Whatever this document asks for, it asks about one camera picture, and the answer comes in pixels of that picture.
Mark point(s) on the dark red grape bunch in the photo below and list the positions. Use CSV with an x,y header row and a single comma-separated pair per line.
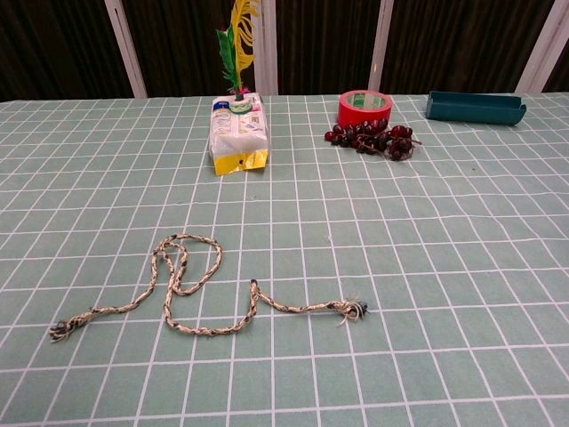
x,y
360,135

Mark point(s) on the white frame post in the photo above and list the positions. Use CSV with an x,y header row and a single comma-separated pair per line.
x,y
378,53
538,53
126,58
266,66

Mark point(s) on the white yellow snack bag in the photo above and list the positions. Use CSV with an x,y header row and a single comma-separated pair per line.
x,y
235,142

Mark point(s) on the red tape roll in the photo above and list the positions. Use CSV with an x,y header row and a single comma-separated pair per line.
x,y
344,113

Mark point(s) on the teal open box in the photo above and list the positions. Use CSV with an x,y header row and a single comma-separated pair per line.
x,y
471,113

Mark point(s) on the yellow green feather shuttlecock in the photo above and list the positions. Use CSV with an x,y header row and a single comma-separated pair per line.
x,y
242,53

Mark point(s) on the green white checked tablecloth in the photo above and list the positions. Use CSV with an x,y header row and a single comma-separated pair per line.
x,y
400,267

